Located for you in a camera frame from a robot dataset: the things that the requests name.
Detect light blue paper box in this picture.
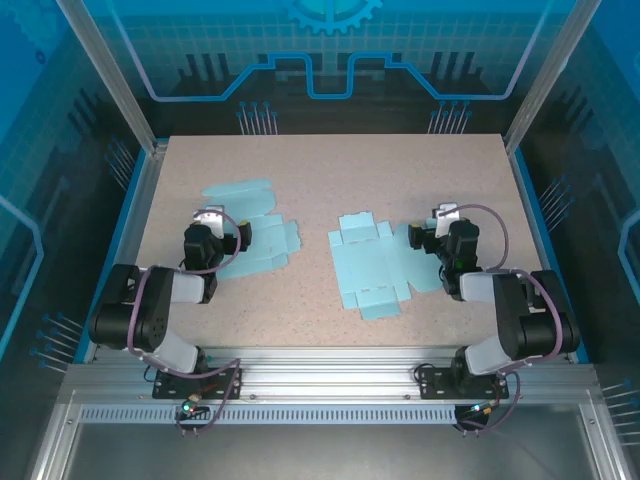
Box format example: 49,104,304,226
327,212,446,322
201,179,304,281

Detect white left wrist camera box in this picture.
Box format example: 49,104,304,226
192,203,227,240

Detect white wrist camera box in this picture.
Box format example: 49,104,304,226
432,202,464,240
192,203,227,240

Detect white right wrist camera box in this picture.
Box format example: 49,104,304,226
432,202,464,240

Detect aluminium side rail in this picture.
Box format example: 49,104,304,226
94,142,170,362

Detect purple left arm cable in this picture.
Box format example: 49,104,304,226
125,209,244,436

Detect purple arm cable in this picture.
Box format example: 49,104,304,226
452,203,561,436
125,209,244,436

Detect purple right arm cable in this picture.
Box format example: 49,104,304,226
452,203,561,436

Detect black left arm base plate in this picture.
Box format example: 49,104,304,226
152,366,245,401

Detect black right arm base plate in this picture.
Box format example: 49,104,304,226
415,364,510,401

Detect aluminium frame rail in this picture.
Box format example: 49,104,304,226
64,346,599,406

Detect aluminium frame post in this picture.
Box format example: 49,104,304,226
502,0,605,154
54,0,170,156

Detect slotted grey cable duct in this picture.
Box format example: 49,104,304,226
78,405,459,426

